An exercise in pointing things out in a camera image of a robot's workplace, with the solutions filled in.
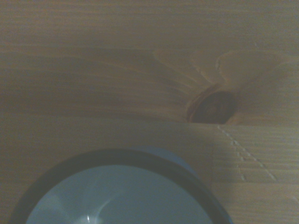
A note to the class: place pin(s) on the teal enamel mug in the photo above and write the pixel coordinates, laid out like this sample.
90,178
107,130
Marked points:
121,196

